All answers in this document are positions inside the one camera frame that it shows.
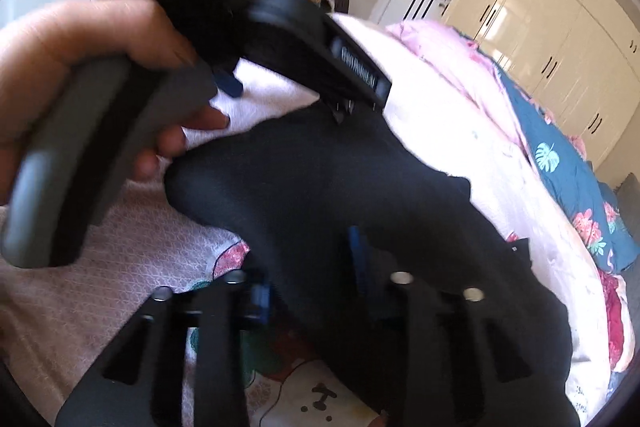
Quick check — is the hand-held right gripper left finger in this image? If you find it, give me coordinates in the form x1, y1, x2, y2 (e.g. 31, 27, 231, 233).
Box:
54, 269, 273, 427

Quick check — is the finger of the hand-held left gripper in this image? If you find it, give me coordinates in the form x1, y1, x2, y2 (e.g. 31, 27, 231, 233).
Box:
247, 0, 393, 125

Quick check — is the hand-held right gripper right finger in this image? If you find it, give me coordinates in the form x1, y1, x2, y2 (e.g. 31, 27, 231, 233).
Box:
347, 224, 582, 427

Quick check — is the black long-sleeve shirt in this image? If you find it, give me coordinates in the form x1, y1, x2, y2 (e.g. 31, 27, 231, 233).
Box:
164, 104, 574, 413

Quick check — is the person's left hand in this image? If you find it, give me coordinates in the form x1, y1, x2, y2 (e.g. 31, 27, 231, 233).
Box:
0, 0, 231, 208

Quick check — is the pink strawberry print sheet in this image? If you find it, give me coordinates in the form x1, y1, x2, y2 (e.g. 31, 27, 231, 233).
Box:
0, 14, 613, 427

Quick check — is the cream glossy wardrobe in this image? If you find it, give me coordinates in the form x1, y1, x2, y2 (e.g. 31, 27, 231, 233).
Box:
415, 0, 640, 188

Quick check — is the blue floral quilt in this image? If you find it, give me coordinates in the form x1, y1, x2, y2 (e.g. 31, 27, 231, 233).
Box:
475, 42, 640, 273

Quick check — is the red blanket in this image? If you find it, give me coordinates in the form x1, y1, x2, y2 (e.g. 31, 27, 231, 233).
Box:
595, 269, 632, 373

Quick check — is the grey padded headboard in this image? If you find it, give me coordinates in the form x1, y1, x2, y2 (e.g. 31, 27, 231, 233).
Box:
615, 172, 640, 228

